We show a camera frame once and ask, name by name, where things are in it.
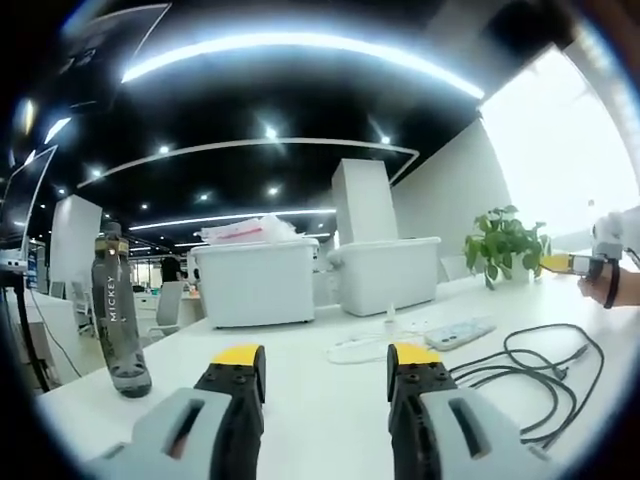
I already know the white storage bin with papers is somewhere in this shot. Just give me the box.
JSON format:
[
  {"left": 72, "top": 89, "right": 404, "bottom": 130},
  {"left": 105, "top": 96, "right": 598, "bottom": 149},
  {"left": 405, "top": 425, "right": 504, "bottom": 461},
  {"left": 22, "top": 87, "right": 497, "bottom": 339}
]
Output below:
[{"left": 190, "top": 236, "right": 320, "bottom": 330}]

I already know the black data cable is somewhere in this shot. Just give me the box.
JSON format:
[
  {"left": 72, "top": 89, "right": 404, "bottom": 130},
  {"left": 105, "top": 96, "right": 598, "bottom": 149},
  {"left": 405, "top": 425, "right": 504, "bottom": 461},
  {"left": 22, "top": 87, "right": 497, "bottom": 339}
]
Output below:
[{"left": 446, "top": 323, "right": 607, "bottom": 447}]

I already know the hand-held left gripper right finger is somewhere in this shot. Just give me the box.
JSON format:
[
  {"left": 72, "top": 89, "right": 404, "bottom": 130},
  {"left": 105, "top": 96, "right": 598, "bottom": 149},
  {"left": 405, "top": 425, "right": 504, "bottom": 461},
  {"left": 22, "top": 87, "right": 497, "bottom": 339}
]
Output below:
[{"left": 385, "top": 342, "right": 552, "bottom": 480}]

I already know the long ceiling light strip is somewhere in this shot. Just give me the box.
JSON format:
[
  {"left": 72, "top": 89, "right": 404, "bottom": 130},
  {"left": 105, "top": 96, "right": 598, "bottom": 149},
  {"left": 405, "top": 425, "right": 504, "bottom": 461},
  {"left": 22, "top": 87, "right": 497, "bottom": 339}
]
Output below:
[{"left": 120, "top": 31, "right": 487, "bottom": 101}]

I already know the white power strip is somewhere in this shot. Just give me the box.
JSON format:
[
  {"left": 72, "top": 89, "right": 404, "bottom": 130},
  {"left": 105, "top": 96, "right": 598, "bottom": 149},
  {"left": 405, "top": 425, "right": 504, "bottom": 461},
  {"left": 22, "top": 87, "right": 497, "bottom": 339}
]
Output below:
[{"left": 424, "top": 321, "right": 498, "bottom": 352}]

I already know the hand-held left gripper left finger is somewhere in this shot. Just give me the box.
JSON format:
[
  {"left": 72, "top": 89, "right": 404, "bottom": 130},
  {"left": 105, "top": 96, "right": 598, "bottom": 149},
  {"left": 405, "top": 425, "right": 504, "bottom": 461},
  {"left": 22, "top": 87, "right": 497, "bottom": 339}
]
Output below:
[{"left": 82, "top": 343, "right": 267, "bottom": 480}]

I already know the white office chair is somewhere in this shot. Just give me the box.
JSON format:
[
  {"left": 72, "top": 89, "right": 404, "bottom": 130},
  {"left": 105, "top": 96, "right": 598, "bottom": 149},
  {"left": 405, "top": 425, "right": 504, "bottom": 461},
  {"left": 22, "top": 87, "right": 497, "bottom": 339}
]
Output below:
[{"left": 148, "top": 281, "right": 185, "bottom": 344}]

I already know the grey translucent water bottle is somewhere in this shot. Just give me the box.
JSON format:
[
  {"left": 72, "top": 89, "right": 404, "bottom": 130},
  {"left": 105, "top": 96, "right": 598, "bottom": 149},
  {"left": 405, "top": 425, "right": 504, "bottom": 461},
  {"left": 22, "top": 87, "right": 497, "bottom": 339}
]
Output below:
[{"left": 92, "top": 222, "right": 153, "bottom": 400}]

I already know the white desktop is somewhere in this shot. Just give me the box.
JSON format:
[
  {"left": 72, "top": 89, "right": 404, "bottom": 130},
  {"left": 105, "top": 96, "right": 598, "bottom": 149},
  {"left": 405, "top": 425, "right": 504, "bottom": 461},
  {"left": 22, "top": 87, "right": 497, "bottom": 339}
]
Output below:
[{"left": 33, "top": 272, "right": 640, "bottom": 480}]

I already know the black wrist strap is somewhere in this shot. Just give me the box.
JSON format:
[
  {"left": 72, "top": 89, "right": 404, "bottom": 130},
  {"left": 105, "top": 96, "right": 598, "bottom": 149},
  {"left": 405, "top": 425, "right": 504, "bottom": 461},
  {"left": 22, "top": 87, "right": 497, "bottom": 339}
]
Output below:
[{"left": 602, "top": 266, "right": 623, "bottom": 310}]

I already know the white charging cable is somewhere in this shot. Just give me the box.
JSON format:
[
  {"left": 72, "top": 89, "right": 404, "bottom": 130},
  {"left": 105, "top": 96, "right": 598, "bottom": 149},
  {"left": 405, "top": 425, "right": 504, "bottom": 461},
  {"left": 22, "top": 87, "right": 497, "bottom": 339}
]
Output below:
[{"left": 326, "top": 319, "right": 436, "bottom": 365}]

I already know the person's right hand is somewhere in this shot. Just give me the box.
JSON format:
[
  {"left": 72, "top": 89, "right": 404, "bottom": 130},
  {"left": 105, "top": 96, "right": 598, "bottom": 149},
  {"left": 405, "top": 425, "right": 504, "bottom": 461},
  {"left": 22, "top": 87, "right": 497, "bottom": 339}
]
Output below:
[{"left": 577, "top": 269, "right": 617, "bottom": 306}]

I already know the green potted plant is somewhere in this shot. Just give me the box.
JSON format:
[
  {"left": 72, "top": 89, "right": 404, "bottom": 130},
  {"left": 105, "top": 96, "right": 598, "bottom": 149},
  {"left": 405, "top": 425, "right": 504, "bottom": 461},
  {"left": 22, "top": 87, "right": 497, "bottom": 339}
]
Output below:
[{"left": 463, "top": 204, "right": 552, "bottom": 292}]

